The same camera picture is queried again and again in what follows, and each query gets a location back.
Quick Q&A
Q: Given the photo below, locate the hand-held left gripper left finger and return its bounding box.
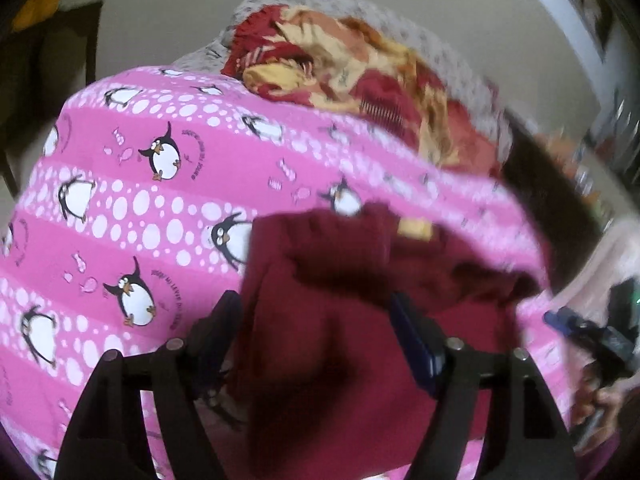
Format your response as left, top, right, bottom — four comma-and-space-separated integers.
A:
54, 290, 243, 480

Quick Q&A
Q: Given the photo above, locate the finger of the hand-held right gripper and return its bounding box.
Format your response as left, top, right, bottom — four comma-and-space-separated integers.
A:
544, 310, 585, 337

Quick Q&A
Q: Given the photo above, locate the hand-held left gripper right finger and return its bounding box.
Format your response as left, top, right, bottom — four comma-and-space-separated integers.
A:
390, 292, 578, 480

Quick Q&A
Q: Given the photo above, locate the maroon fleece sweater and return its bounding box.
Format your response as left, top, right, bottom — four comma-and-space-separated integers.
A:
235, 202, 543, 480

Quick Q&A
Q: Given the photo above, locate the person's right hand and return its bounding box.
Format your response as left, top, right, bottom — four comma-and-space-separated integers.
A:
570, 387, 626, 443

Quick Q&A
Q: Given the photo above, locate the pink upholstered chair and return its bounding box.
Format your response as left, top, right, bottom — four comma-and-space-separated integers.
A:
547, 217, 640, 321

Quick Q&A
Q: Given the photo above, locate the cluttered side table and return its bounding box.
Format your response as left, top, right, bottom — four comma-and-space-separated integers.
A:
540, 125, 618, 231

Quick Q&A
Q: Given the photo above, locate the pink penguin print blanket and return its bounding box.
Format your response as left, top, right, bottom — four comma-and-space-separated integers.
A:
0, 65, 576, 480

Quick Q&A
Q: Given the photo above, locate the dark carved wooden headboard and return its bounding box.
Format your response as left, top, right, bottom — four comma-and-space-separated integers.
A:
500, 110, 608, 281

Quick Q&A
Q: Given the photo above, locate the red and yellow floral quilt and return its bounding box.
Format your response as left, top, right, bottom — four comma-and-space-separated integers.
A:
220, 4, 503, 178

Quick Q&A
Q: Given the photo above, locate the dark wooden chair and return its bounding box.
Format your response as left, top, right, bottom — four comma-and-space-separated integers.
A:
0, 0, 103, 196

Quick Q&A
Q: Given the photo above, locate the framed wall picture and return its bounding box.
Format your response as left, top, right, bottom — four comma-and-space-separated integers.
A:
555, 0, 617, 56

